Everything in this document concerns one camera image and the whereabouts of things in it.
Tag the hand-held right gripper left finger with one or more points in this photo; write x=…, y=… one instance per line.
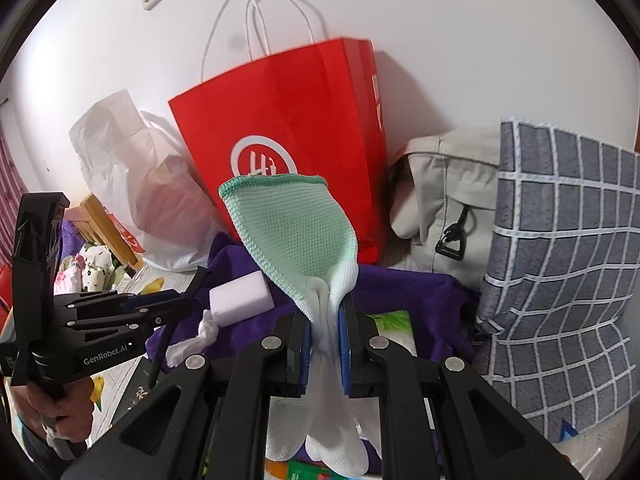
x=305, y=360

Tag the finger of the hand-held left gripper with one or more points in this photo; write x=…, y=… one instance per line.
x=150, y=300
x=125, y=322

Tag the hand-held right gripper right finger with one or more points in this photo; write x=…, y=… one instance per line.
x=344, y=355

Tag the small light green packet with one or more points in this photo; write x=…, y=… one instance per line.
x=395, y=327

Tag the dark green book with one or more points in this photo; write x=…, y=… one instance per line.
x=132, y=395

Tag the white sponge block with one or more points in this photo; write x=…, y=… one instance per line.
x=240, y=297

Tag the long green packet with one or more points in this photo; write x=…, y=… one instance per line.
x=300, y=472

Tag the person's left hand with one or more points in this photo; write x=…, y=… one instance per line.
x=60, y=412

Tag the fruit print tablecloth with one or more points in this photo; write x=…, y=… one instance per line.
x=155, y=285

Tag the purple towel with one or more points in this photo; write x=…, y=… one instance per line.
x=400, y=290

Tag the striped maroon curtain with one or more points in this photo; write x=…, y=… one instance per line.
x=10, y=190

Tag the white plastic shopping bag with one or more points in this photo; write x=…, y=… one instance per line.
x=150, y=185

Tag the grey backpack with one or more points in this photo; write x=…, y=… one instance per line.
x=440, y=185

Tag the grey checked cloth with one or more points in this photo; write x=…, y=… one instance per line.
x=565, y=260

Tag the red paper carrier bag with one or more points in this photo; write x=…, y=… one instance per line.
x=300, y=100

